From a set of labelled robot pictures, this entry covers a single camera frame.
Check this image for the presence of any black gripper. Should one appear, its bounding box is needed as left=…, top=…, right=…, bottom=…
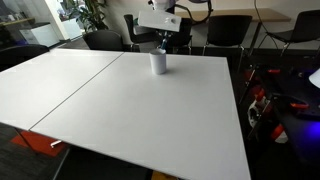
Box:
left=155, top=30, right=175, bottom=43

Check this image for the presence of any teal and white marker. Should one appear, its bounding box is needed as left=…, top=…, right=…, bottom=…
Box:
left=160, top=37, right=169, bottom=51

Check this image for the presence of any white ceramic mug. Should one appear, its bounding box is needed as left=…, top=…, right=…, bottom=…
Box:
left=148, top=48, right=167, bottom=76

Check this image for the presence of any black round-back chair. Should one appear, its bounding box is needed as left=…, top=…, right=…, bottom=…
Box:
left=0, top=44, right=50, bottom=73
left=82, top=29, right=125, bottom=52

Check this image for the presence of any green potted plant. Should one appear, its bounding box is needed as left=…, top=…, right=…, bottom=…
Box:
left=61, top=0, right=109, bottom=33

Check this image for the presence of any white planter box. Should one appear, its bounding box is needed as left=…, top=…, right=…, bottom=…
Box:
left=61, top=18, right=84, bottom=40

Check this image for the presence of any white plastic piece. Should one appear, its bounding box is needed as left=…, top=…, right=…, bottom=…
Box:
left=248, top=98, right=268, bottom=128

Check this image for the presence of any white low cabinet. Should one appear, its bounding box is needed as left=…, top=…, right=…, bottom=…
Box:
left=19, top=22, right=61, bottom=48

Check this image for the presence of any wooden shelf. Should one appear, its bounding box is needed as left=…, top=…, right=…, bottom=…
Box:
left=0, top=17, right=36, bottom=28

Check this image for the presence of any black robot cart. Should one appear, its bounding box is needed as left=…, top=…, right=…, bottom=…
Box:
left=239, top=63, right=320, bottom=180

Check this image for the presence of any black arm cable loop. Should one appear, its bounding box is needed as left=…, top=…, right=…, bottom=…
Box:
left=173, top=2, right=214, bottom=25

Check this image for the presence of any black wall cable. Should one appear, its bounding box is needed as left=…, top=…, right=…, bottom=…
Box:
left=254, top=0, right=268, bottom=15

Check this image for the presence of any orange-handled clamp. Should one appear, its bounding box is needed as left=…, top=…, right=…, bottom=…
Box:
left=253, top=85, right=266, bottom=103
left=269, top=123, right=286, bottom=141
left=289, top=102, right=310, bottom=110

